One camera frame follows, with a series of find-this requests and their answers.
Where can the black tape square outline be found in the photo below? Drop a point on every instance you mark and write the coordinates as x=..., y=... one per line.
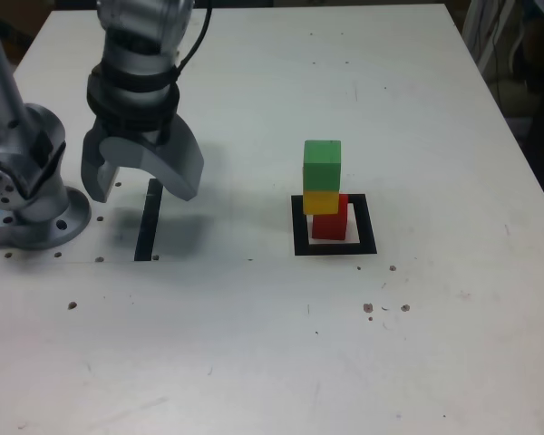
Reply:
x=335, y=249

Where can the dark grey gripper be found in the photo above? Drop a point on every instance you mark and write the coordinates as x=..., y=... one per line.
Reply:
x=140, y=131

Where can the yellow cube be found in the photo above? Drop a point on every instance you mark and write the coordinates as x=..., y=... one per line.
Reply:
x=319, y=203

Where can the red cube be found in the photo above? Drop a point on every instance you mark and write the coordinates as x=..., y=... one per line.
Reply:
x=331, y=226

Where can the green cube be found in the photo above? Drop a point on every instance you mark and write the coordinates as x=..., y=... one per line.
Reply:
x=322, y=165

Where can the black tape strip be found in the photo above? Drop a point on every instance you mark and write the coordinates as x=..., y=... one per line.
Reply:
x=145, y=231

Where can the white metal frame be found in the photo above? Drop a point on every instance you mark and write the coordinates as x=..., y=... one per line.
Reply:
x=476, y=31

